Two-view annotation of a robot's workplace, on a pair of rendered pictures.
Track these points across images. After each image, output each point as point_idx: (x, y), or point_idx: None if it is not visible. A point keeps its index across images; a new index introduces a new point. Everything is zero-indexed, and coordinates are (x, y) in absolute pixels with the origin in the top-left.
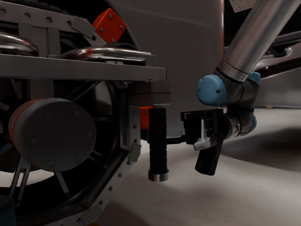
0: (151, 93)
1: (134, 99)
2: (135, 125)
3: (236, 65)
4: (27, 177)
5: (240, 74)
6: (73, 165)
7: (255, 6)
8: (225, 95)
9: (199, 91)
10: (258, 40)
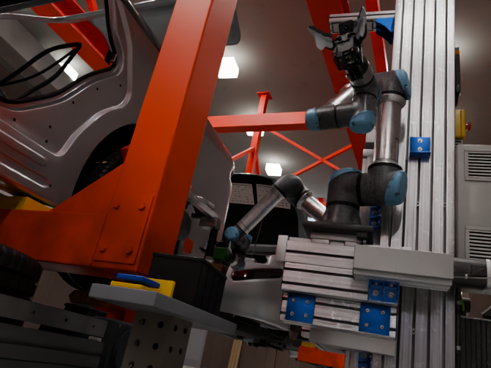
0: (215, 222)
1: (204, 223)
2: (181, 245)
3: (245, 225)
4: None
5: (246, 229)
6: (182, 239)
7: (256, 204)
8: (238, 236)
9: (226, 232)
10: (256, 217)
